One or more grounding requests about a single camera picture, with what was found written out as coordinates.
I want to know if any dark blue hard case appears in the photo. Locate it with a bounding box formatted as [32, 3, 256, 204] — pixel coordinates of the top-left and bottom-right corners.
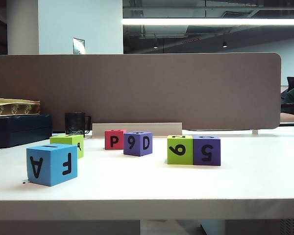
[0, 114, 53, 149]

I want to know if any white ceiling light strip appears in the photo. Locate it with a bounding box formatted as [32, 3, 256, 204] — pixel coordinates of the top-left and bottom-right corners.
[122, 18, 294, 26]

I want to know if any brown fabric desk divider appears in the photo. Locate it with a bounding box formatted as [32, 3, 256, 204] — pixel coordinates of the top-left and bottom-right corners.
[0, 52, 282, 131]

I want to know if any green foam block with nine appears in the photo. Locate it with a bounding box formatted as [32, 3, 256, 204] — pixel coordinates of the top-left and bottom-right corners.
[167, 135, 194, 165]

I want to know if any yellow box on case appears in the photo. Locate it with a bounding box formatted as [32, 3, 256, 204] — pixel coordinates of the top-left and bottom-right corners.
[0, 97, 42, 116]

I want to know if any blue foam block with fish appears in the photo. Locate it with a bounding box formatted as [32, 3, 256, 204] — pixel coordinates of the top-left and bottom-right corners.
[26, 143, 78, 187]

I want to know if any red foam block with P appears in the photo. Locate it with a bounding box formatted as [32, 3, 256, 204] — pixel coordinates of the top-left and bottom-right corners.
[104, 129, 127, 150]

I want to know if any purple foam block with five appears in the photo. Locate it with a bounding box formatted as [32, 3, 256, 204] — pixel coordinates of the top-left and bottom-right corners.
[192, 135, 221, 166]

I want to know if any purple foam block with nine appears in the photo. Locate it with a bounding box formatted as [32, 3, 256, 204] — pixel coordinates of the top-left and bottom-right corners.
[123, 131, 153, 157]

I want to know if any green foam block with L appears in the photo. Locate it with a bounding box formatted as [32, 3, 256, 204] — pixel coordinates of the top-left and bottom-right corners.
[49, 134, 85, 159]

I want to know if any black mug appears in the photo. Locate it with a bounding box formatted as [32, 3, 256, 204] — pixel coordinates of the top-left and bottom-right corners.
[64, 112, 92, 138]

